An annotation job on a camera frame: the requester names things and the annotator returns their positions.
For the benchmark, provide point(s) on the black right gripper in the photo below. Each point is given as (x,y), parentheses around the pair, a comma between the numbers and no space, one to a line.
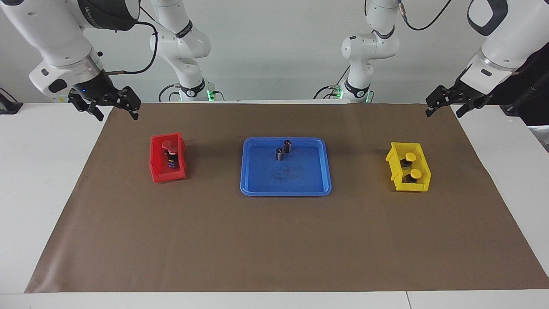
(96,90)

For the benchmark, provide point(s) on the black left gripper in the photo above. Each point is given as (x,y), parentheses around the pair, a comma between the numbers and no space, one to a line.
(472,88)

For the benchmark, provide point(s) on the red push button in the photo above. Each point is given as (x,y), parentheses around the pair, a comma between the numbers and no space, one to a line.
(173,152)
(167,143)

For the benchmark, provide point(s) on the yellow push button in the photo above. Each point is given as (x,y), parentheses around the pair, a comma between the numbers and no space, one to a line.
(410,157)
(415,174)

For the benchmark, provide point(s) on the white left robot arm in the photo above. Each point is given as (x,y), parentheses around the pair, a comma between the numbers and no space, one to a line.
(506,38)

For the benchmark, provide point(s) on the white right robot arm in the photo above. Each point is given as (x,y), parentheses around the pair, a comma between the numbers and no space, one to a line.
(55,34)

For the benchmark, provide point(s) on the red plastic bin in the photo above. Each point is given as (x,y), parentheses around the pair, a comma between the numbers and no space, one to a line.
(158,167)

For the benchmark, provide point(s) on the dark black equipment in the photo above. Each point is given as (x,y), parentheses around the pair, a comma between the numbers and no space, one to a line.
(536,98)

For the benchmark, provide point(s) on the yellow plastic bin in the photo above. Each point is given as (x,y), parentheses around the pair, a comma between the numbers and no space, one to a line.
(396,171)

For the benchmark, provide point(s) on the small black stand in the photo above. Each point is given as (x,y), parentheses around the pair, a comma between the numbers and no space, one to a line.
(8,107)

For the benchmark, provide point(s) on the blue plastic tray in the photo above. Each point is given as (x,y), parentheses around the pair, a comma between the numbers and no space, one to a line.
(300,180)

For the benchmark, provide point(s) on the black cylinder button base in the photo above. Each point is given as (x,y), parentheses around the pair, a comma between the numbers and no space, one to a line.
(279,153)
(286,146)

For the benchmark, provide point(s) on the brown table mat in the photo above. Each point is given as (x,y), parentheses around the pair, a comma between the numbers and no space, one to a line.
(274,240)

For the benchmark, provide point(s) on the white wall socket box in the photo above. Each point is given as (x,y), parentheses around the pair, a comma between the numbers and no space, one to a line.
(58,98)

